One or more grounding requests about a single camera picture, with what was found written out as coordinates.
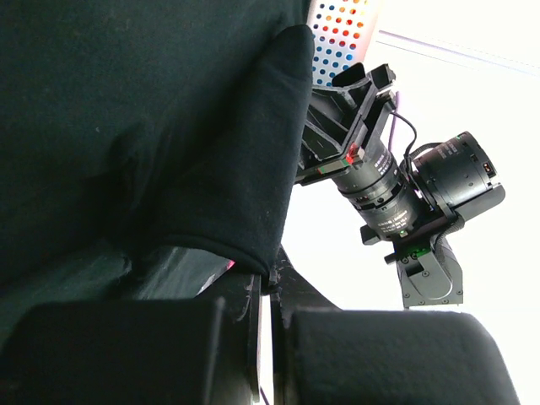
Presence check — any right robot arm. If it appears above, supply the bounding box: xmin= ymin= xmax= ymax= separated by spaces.
xmin=295 ymin=63 xmax=505 ymax=309

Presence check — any white plastic laundry basket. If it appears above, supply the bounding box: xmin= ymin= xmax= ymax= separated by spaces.
xmin=307 ymin=0 xmax=385 ymax=87

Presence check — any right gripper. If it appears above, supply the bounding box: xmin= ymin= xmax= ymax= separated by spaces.
xmin=294 ymin=62 xmax=396 ymax=186

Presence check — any black polo shirt blue logo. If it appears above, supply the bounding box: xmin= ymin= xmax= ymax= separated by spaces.
xmin=1 ymin=1 xmax=314 ymax=338

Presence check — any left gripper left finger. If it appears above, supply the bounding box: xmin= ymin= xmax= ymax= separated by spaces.
xmin=1 ymin=273 xmax=261 ymax=404

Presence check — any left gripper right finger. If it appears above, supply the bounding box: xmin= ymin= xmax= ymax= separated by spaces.
xmin=270 ymin=251 xmax=519 ymax=404

